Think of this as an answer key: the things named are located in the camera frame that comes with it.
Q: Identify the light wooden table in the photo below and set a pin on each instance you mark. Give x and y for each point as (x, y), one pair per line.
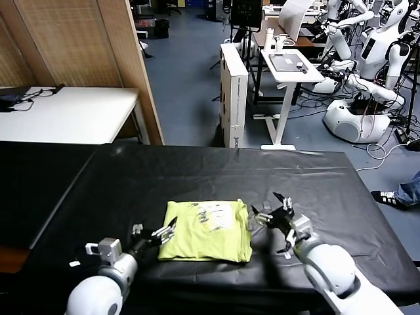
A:
(82, 42)

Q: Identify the white standing desk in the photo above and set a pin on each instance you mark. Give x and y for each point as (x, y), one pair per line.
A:
(288, 75)

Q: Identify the black flat device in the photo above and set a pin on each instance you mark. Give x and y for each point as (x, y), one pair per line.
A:
(10, 101)

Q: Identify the white humanoid robot raised arm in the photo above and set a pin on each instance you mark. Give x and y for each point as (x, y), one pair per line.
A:
(341, 39)

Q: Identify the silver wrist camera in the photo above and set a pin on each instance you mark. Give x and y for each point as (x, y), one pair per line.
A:
(302, 226)
(106, 249)

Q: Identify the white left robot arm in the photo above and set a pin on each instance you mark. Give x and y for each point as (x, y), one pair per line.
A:
(101, 288)

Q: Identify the white power strip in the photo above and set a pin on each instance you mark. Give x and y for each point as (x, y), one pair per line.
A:
(410, 142)

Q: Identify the blue jeans leg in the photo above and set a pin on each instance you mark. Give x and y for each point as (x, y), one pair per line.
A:
(409, 192)

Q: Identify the yellow-green t-shirt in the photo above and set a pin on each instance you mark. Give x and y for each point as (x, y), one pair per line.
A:
(203, 239)

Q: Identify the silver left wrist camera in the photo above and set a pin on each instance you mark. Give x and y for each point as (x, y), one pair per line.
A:
(106, 249)

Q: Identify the narrow black table cover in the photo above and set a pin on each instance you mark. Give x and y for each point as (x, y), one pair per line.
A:
(33, 183)

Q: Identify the white humanoid robot wheeled base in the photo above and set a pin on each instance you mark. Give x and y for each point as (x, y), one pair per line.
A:
(357, 121)

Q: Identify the white leaning board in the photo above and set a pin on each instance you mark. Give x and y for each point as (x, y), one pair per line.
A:
(293, 18)

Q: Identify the small black adapter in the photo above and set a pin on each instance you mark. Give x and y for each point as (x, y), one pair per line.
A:
(302, 67)

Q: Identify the white rectangular table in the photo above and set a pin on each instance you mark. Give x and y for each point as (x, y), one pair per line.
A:
(65, 115)

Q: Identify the large black table cover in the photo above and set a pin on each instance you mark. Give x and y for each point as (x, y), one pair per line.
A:
(197, 170)

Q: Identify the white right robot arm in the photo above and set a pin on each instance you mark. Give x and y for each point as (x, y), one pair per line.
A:
(334, 275)

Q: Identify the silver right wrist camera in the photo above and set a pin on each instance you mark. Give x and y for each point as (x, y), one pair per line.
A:
(302, 226)

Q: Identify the black rolling case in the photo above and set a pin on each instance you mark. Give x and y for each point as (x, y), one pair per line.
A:
(161, 28)

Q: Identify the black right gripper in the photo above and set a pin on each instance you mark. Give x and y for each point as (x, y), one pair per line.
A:
(281, 218)

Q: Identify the tall white cardboard box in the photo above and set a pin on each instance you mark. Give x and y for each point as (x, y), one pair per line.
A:
(233, 95)

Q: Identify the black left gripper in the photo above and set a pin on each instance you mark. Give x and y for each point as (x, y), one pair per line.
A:
(142, 244)

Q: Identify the grey closed laptop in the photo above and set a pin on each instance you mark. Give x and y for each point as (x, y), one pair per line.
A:
(285, 62)

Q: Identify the black monitor on stand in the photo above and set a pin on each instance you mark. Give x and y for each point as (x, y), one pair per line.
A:
(246, 13)

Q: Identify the black white sneaker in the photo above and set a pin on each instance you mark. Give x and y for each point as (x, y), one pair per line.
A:
(383, 197)

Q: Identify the white bottle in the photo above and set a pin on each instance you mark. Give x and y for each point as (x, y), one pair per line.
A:
(269, 39)

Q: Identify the black tripod stand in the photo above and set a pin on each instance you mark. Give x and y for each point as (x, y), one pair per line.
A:
(411, 92)

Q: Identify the small white cup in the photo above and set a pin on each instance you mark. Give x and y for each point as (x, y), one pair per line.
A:
(279, 44)

